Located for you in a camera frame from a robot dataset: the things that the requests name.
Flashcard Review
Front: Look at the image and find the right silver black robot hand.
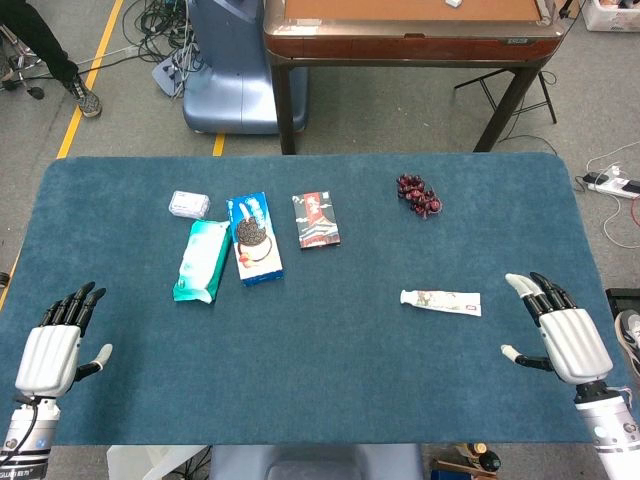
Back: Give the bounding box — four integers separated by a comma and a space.
500, 271, 615, 386

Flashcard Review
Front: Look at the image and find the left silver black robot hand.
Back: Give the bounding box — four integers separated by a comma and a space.
14, 281, 114, 399

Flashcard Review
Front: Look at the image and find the white floral toothpaste tube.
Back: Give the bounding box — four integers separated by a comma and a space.
399, 289, 483, 318

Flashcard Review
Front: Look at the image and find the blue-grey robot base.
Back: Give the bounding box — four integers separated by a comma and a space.
151, 0, 309, 135

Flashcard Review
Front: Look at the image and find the grey sneaker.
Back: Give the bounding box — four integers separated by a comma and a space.
613, 308, 640, 386

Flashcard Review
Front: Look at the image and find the dark glass bottle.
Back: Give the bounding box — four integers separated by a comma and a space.
462, 442, 503, 474

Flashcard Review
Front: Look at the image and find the white power strip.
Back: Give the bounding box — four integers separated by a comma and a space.
582, 171, 640, 197

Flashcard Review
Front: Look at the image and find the green wet wipes pack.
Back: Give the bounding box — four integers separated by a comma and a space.
172, 219, 233, 305

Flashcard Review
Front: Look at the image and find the small white tissue pack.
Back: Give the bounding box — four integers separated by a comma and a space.
168, 189, 211, 220

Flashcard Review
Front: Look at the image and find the dark red grape bunch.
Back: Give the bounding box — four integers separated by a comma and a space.
396, 172, 444, 220

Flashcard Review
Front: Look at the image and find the blue oreo cookie box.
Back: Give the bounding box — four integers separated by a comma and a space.
225, 190, 286, 288

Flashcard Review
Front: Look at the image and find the blue felt table cover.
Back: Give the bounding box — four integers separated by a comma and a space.
0, 152, 632, 447

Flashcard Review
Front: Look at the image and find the dark box with palace print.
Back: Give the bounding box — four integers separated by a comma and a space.
291, 190, 344, 250

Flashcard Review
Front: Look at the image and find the blue-grey own robot torso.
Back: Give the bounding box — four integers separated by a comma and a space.
209, 443, 424, 480

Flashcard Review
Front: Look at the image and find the person in black trousers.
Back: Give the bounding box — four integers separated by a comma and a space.
0, 0, 104, 119

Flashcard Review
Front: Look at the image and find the white storage basket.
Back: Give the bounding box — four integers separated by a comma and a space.
579, 0, 640, 33

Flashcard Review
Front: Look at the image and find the brown mahjong table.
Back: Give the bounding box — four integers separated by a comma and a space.
263, 0, 566, 155

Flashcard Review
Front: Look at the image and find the tangled black cable bundle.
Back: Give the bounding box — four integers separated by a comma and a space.
122, 0, 201, 96

